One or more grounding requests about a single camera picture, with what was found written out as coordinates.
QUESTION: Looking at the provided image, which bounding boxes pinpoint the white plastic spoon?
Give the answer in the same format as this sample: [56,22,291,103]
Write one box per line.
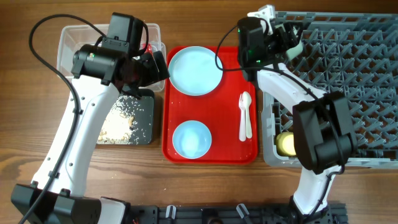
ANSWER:
[243,91,252,139]

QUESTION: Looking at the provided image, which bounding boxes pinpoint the green bowl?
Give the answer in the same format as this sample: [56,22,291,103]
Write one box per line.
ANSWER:
[285,41,303,61]

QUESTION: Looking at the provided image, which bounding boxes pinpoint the white plastic fork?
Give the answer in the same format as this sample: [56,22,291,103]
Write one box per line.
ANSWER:
[239,94,246,142]

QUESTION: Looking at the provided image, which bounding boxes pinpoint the black mounting rail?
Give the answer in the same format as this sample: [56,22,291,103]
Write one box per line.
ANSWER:
[127,203,348,224]

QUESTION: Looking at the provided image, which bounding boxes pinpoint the large light blue plate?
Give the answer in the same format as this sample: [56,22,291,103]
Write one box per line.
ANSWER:
[169,46,223,96]

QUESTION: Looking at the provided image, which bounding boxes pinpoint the red snack wrapper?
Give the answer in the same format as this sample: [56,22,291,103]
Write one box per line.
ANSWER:
[146,44,152,54]

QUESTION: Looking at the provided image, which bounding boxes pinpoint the black waste bin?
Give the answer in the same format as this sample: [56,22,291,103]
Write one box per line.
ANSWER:
[96,88,155,146]

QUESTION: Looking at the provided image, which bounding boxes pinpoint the small light blue bowl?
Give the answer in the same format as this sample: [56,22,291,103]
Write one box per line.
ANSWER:
[172,120,212,159]

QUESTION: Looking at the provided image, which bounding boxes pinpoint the rice and mushroom leftovers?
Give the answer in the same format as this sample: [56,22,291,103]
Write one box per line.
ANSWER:
[97,95,153,145]

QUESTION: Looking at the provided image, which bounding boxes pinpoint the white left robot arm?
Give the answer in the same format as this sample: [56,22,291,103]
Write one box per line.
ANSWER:
[11,12,170,223]

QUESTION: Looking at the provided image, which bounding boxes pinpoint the grey dishwasher rack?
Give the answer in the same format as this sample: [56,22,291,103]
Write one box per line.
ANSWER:
[275,11,397,169]

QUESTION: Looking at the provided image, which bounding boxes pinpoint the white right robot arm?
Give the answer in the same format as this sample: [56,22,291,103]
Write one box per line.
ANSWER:
[237,17,358,223]

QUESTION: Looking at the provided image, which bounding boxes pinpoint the yellow plastic cup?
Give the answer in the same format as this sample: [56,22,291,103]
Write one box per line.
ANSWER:
[275,132,296,157]

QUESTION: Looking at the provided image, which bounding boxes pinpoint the red plastic tray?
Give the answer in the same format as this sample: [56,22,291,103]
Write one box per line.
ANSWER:
[161,45,259,165]

